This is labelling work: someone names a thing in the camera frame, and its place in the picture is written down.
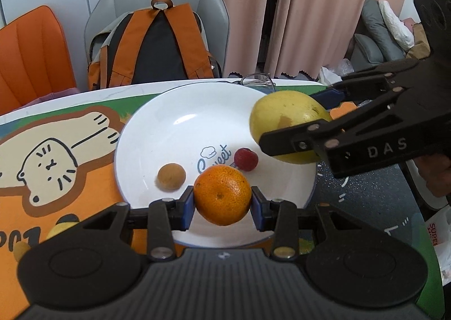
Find crumpled clear plastic bag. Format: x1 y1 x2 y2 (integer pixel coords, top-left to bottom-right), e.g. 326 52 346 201
319 59 355 86

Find white round plate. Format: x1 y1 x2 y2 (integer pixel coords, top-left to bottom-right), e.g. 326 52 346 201
114 84 318 248

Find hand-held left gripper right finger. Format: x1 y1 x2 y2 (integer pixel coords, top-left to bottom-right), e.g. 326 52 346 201
251 188 367 262

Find orange and black backpack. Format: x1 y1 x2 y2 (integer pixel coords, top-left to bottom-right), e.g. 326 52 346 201
87 0 223 90

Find person's right hand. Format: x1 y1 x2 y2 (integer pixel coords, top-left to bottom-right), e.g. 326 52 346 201
416 155 451 198

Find brown jacket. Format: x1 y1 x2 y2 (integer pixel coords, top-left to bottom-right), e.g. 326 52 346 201
405 22 432 60

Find eyeglasses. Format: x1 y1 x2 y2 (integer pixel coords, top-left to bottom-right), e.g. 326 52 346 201
241 73 277 88

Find small red cherry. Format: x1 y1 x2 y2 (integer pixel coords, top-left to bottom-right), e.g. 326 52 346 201
234 148 259 173

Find orange chair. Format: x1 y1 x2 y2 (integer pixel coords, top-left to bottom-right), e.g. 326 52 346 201
0 5 77 115

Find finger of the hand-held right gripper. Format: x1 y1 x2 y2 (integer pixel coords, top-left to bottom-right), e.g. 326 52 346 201
259 89 406 165
310 59 429 109

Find pink cloth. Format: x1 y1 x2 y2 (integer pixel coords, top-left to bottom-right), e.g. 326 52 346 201
19 86 77 104

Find grey sofa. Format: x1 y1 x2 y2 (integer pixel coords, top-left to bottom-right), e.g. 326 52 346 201
352 0 434 72

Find printed cat table mat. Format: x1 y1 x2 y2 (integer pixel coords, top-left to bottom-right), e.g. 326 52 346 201
0 82 445 306

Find orange tangerine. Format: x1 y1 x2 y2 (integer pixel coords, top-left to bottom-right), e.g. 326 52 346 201
193 165 253 226

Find yellow pear with brown mark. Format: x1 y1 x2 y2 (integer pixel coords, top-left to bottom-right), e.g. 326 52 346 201
249 91 334 166

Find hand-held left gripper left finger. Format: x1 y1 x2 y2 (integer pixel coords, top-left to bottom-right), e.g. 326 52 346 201
76 186 195 262

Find white plastic bag on sofa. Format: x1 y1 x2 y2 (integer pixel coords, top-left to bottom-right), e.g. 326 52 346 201
379 0 415 51

